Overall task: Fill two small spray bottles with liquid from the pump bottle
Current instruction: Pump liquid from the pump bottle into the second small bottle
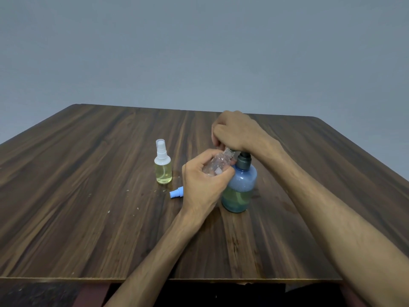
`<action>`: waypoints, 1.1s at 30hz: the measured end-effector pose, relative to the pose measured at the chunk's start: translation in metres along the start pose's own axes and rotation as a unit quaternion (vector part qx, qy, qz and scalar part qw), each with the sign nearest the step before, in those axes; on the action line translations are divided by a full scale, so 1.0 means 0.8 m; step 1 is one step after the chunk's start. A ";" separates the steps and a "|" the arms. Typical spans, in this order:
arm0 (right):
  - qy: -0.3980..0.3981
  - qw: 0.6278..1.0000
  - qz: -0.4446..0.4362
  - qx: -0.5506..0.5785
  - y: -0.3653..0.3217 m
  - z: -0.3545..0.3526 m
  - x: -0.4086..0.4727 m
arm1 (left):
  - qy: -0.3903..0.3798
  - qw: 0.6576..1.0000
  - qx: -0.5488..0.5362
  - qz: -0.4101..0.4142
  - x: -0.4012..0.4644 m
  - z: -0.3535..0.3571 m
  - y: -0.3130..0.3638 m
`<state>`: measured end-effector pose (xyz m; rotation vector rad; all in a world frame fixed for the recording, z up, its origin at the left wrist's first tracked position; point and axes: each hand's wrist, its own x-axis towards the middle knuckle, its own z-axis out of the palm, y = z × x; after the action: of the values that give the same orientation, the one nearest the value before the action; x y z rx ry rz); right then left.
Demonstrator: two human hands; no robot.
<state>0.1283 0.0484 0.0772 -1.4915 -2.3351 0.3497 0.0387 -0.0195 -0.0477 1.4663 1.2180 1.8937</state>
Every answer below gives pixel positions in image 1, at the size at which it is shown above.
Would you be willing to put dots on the person's left hand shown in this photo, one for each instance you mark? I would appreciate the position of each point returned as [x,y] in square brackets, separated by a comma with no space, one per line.
[201,191]

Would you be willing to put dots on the person's right hand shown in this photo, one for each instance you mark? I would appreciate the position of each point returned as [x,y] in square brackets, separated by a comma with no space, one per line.
[241,132]

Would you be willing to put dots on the blue spray cap with tube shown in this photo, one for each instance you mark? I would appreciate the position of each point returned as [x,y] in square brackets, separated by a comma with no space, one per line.
[177,192]

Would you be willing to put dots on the blue-capped small spray bottle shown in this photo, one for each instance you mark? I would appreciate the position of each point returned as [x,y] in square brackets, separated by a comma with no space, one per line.
[219,164]

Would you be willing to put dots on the blue green pump bottle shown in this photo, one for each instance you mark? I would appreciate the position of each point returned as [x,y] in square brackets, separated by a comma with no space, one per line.
[239,188]

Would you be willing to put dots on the clear small bottle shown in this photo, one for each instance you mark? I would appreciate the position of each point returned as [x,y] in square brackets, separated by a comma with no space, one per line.
[163,172]

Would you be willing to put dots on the white spray cap with tube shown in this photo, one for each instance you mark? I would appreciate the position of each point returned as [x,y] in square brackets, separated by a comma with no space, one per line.
[161,149]

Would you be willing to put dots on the person's left forearm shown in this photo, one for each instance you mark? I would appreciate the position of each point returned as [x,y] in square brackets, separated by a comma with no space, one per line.
[150,265]

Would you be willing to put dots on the person's right forearm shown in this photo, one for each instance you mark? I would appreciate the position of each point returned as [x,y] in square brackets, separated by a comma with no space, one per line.
[342,214]

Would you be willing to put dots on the maroon table leg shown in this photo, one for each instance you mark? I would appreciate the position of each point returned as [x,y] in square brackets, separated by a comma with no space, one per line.
[353,295]
[91,295]

